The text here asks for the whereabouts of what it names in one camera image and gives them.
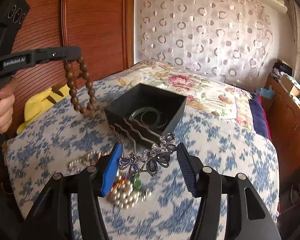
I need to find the black square box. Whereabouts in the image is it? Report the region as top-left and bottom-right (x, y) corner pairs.
(104, 83), (187, 137)

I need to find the brown wooden bead bracelet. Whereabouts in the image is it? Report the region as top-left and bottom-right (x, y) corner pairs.
(63, 56), (96, 113)

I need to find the pearl bead bracelet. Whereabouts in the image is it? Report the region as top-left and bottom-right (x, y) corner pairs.
(107, 179), (150, 209)

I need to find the red string ornament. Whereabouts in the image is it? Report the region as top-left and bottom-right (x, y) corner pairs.
(112, 176), (127, 189)

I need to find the pink flower quilt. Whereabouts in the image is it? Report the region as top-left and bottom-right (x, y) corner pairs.
(114, 60), (256, 131)

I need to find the brown wooden wardrobe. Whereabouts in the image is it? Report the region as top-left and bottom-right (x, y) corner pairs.
(0, 0), (136, 138)

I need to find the wooden side cabinet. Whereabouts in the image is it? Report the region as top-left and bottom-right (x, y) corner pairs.
(262, 75), (300, 182)

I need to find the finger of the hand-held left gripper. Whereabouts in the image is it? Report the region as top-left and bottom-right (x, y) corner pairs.
(34, 46), (82, 64)

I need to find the green bead pendant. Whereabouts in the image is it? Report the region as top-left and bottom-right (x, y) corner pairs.
(132, 174), (143, 190)

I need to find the white pearl necklace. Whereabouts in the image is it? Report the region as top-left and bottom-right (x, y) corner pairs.
(67, 151), (103, 172)

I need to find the purple flower hair comb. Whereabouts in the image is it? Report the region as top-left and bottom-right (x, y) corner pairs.
(109, 117), (177, 177)

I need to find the dark bangle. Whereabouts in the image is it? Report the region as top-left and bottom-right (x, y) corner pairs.
(140, 112), (170, 130)

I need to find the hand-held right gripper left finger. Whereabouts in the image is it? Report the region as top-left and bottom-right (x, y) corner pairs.
(27, 142), (123, 240)

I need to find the cardboard box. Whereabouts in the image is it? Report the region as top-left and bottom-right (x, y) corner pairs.
(279, 74), (300, 96)

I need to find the teal plastic bag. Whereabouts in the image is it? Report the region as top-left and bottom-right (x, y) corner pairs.
(256, 86), (276, 98)

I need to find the red blanket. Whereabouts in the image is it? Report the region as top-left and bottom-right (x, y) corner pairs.
(256, 94), (272, 141)

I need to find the patterned window curtain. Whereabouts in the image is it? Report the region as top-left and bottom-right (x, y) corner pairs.
(287, 0), (300, 64)

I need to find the pile of dark clothes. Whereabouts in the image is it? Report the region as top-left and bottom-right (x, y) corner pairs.
(272, 59), (293, 78)

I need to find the blue floral blanket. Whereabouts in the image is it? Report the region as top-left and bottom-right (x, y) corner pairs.
(2, 79), (280, 240)

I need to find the yellow plush toy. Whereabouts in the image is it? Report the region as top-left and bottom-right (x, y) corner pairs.
(17, 84), (73, 134)

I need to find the person's left hand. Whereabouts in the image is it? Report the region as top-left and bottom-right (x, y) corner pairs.
(0, 76), (17, 134)

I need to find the circle pattern sheer curtain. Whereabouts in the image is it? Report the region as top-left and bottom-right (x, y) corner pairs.
(137, 0), (274, 81)

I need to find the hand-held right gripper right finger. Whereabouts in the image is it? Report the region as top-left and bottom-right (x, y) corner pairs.
(176, 142), (282, 240)

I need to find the navy blue blanket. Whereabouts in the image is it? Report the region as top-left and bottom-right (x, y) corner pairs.
(249, 92), (270, 139)

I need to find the green jade bangle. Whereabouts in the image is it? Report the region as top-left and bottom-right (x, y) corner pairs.
(129, 107), (163, 124)

